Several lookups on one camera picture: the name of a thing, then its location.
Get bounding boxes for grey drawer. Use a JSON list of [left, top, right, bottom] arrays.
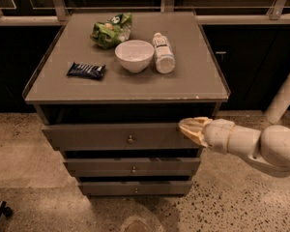
[[79, 181, 192, 196], [64, 158, 200, 177], [43, 123, 197, 151]]

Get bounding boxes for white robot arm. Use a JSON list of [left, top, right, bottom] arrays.
[[179, 73, 290, 176]]

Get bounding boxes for metal railing frame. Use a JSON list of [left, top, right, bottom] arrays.
[[0, 0, 290, 25]]

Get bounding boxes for white plastic bottle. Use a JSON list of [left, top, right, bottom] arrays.
[[152, 33, 175, 74]]

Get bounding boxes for grey drawer cabinet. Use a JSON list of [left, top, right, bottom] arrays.
[[23, 12, 230, 185]]

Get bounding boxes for grey top drawer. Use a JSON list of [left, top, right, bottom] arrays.
[[43, 123, 197, 151]]

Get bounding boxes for dark blue snack bar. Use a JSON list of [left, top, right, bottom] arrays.
[[67, 63, 106, 79]]

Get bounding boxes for grey bottom drawer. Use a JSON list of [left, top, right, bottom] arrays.
[[79, 181, 192, 196]]

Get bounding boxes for white bowl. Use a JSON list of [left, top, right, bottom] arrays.
[[115, 40, 154, 73]]

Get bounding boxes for green chip bag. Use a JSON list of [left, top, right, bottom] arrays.
[[90, 13, 132, 49]]

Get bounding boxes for grey middle drawer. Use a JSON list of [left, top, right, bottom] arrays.
[[64, 158, 200, 177]]

